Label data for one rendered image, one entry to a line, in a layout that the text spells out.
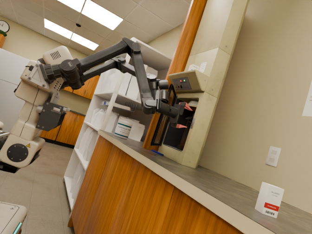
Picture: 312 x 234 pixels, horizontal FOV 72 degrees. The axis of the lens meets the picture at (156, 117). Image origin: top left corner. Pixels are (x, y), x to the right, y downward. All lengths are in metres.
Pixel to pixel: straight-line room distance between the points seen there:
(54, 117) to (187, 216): 0.90
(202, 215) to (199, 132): 0.70
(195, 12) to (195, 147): 1.08
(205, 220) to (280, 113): 0.96
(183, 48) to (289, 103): 0.83
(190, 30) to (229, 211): 1.46
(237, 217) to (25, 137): 1.14
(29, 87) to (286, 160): 1.51
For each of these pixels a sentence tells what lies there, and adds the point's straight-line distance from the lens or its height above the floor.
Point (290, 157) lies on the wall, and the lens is 1.42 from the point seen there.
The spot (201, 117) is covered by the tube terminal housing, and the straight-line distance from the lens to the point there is 1.36.
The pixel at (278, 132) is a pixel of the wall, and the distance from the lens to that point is 1.49.
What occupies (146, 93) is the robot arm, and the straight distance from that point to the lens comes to 1.10.
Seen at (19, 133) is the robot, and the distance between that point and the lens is 1.40.
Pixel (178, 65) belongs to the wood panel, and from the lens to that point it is 1.71.
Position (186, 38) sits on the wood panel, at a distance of 1.80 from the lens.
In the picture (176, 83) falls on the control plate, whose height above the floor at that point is 1.45.
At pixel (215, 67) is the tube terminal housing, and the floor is 1.58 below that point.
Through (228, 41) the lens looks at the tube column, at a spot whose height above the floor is 1.78.
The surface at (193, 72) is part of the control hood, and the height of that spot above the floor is 1.49.
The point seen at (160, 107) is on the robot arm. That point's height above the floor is 1.20.
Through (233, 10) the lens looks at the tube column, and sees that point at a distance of 1.62.
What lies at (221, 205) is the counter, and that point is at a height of 0.93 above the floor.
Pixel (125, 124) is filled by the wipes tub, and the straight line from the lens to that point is 1.92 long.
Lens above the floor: 1.06
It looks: 5 degrees up
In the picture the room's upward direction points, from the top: 19 degrees clockwise
